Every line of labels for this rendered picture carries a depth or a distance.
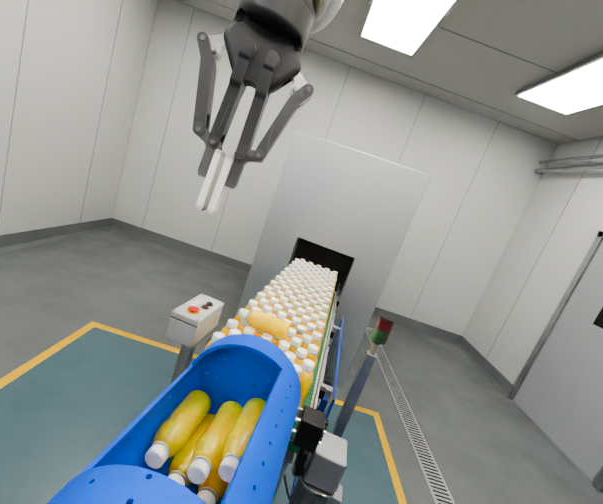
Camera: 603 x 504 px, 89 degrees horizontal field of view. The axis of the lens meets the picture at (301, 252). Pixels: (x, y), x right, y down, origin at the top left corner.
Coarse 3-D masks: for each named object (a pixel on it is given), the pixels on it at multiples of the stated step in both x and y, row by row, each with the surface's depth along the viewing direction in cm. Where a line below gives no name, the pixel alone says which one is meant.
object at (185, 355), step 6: (180, 348) 112; (186, 348) 111; (192, 348) 112; (180, 354) 112; (186, 354) 111; (192, 354) 114; (180, 360) 112; (186, 360) 112; (180, 366) 113; (186, 366) 113; (174, 372) 113; (180, 372) 113; (174, 378) 114
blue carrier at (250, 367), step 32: (224, 352) 78; (256, 352) 71; (192, 384) 79; (224, 384) 80; (256, 384) 78; (288, 384) 69; (160, 416) 66; (288, 416) 64; (128, 448) 56; (256, 448) 49; (96, 480) 37; (128, 480) 36; (160, 480) 37; (256, 480) 46
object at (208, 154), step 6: (204, 138) 33; (210, 150) 33; (204, 156) 33; (210, 156) 33; (204, 162) 34; (210, 162) 34; (198, 168) 34; (204, 168) 34; (198, 174) 34; (204, 174) 34
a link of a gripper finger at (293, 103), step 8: (304, 88) 33; (312, 88) 33; (296, 96) 33; (304, 96) 33; (288, 104) 33; (296, 104) 33; (280, 112) 33; (288, 112) 33; (280, 120) 33; (288, 120) 34; (272, 128) 33; (280, 128) 33; (264, 136) 33; (272, 136) 33; (264, 144) 33; (272, 144) 33; (256, 152) 33; (264, 152) 33; (256, 160) 34
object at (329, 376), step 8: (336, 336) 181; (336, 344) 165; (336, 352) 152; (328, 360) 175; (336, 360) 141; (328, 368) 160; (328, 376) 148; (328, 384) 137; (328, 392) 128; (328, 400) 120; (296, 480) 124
